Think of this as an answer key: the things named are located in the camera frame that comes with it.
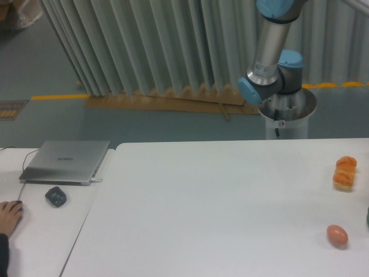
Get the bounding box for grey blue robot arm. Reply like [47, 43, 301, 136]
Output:
[239, 1, 368, 104]

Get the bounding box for orange bread loaf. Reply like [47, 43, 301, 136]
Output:
[332, 156, 357, 191]

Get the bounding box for black mouse cable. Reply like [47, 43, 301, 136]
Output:
[0, 147, 40, 203]

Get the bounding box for person's hand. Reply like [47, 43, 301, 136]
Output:
[0, 200, 22, 238]

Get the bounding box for brown cardboard sheet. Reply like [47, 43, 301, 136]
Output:
[84, 84, 259, 120]

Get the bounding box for silver closed laptop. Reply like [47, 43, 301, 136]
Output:
[19, 140, 110, 185]

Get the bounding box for black small controller device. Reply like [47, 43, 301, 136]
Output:
[45, 186, 67, 208]

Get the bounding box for black computer mouse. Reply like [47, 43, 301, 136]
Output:
[17, 201, 23, 216]

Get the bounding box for pale green folding curtain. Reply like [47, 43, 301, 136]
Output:
[40, 1, 368, 96]

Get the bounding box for clear plastic bag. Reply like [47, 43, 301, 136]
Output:
[6, 0, 43, 29]

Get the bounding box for brown egg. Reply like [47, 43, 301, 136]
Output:
[326, 224, 348, 245]

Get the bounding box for dark sleeve forearm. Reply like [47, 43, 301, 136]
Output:
[0, 233, 9, 277]

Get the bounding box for cardboard box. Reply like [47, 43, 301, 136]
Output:
[0, 0, 13, 21]

